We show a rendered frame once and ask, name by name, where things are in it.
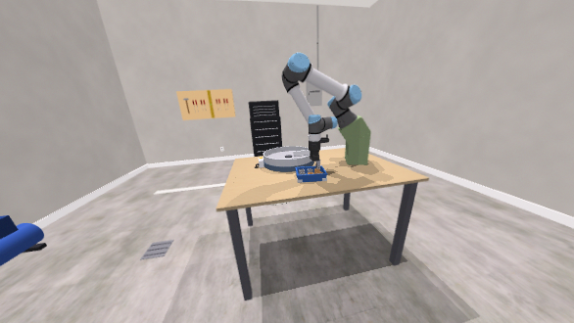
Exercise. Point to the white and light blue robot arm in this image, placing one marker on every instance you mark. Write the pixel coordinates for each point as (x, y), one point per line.
(345, 96)

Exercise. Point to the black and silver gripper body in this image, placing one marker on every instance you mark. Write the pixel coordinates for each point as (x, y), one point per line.
(314, 145)

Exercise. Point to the blue crate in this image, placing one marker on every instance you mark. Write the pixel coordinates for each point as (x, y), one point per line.
(311, 177)

